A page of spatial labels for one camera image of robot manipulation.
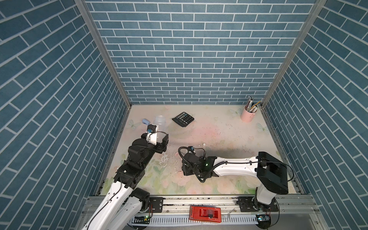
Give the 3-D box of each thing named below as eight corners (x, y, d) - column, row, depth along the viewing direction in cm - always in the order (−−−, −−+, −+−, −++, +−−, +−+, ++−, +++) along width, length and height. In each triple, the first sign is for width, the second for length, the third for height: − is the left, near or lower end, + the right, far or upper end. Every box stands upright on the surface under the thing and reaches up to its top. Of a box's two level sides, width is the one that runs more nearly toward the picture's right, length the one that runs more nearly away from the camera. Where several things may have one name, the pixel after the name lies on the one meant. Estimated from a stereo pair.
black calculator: (173, 120, 113) (172, 118, 111) (184, 112, 118) (183, 110, 116) (182, 128, 108) (182, 126, 106) (193, 119, 113) (193, 117, 111)
